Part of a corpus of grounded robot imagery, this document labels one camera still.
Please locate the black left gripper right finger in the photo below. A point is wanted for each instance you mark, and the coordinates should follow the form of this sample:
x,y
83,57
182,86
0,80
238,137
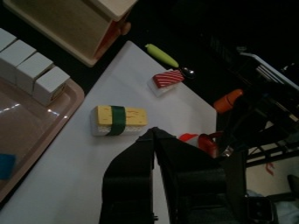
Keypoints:
x,y
194,186

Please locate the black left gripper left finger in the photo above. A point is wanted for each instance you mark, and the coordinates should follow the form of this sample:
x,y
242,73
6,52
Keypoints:
x,y
126,180

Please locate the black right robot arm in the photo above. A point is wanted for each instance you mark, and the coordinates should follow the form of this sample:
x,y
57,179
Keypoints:
x,y
269,122

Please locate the red white toy piece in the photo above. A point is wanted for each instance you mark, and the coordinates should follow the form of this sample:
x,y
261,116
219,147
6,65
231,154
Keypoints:
x,y
206,143

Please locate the yellow egg sushi green band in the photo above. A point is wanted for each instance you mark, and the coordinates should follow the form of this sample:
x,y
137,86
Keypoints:
x,y
117,119

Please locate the orange toy carrot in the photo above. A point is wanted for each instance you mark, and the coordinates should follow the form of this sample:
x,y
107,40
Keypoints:
x,y
227,101

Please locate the pink plastic tray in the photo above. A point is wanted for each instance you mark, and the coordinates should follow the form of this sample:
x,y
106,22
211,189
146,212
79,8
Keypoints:
x,y
27,128

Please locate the red white striped sushi toy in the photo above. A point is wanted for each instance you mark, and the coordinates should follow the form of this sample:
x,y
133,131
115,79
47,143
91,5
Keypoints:
x,y
167,80

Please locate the white sushi roll coloured end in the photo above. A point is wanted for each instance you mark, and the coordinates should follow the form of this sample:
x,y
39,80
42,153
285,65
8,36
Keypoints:
x,y
49,84

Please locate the white sushi roll piece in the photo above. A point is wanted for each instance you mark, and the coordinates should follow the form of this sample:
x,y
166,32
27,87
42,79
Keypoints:
x,y
15,54
6,38
33,68

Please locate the wooden toy box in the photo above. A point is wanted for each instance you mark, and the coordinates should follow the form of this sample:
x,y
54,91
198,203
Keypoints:
x,y
74,23

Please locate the grey metal frame stand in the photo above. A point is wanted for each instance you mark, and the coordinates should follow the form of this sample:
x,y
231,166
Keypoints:
x,y
269,68

